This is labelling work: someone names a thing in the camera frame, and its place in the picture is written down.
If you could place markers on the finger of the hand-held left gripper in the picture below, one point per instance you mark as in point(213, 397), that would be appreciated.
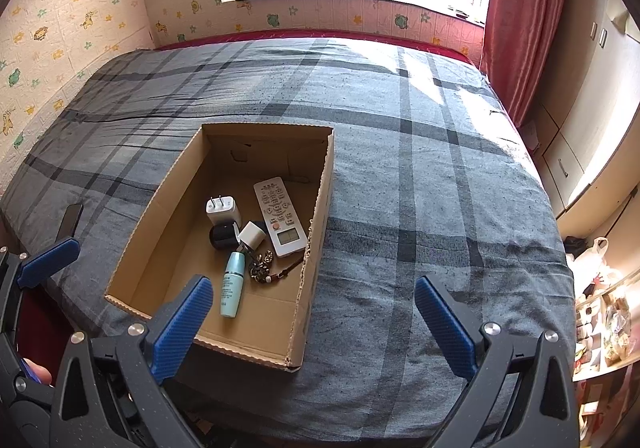
point(70, 220)
point(50, 260)

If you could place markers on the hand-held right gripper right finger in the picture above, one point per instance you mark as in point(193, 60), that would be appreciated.
point(445, 323)

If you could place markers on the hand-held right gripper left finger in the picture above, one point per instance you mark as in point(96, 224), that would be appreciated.
point(182, 323)

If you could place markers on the teal lotion bottle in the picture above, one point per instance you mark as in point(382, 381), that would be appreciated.
point(231, 285)

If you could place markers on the brown cardboard box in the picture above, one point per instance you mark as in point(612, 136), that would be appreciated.
point(165, 248)

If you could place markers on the black tape roll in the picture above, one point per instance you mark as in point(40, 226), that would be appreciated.
point(220, 235)

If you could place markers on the small white charger cube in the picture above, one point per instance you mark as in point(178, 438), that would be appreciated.
point(251, 234)

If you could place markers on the white charger with prongs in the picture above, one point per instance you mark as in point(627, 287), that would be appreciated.
point(222, 213)

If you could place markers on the white remote control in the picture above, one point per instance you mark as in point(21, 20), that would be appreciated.
point(280, 215)

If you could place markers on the person's left hand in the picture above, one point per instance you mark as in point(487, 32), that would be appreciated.
point(39, 373)

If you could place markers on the grey plaid blanket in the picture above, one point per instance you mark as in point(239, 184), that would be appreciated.
point(425, 203)

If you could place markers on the dark cloth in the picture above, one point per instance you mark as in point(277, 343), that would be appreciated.
point(575, 244)

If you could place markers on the light wooden shelf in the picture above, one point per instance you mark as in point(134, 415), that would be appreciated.
point(600, 370)

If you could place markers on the white plastic bag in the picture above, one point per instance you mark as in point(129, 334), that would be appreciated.
point(597, 258)

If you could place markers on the clear bag of snacks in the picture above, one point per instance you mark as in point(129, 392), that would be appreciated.
point(617, 328)

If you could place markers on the beige cabinet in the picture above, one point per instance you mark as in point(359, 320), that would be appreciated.
point(590, 103)

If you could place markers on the red curtain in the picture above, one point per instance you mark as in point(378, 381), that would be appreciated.
point(525, 3)

